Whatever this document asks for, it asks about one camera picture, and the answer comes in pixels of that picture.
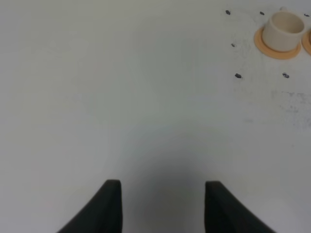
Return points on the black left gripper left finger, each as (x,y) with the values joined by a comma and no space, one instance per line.
(102,214)

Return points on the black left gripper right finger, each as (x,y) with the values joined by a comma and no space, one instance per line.
(224,213)

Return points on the left orange coaster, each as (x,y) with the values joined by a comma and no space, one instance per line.
(259,43)

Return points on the orange coaster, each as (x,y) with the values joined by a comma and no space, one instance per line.
(259,43)
(306,42)

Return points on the left white teacup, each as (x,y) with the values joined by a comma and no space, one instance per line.
(283,30)

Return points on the right orange coaster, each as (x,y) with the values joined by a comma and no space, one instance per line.
(306,42)

